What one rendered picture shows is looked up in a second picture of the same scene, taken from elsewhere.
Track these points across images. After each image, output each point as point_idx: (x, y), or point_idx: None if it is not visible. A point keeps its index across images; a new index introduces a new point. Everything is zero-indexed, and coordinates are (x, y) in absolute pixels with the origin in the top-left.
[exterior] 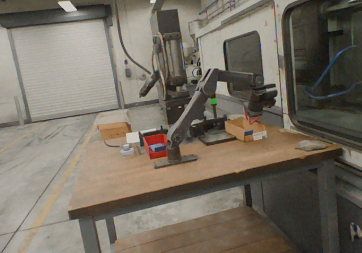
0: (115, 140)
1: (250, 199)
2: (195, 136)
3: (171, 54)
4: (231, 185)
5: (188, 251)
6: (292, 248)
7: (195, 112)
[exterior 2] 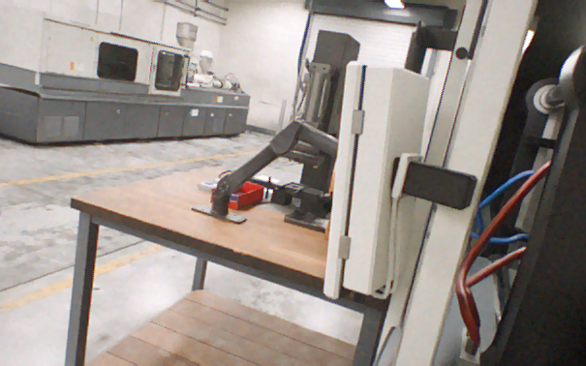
0: None
1: None
2: (300, 209)
3: (309, 91)
4: (230, 265)
5: (241, 345)
6: None
7: (257, 167)
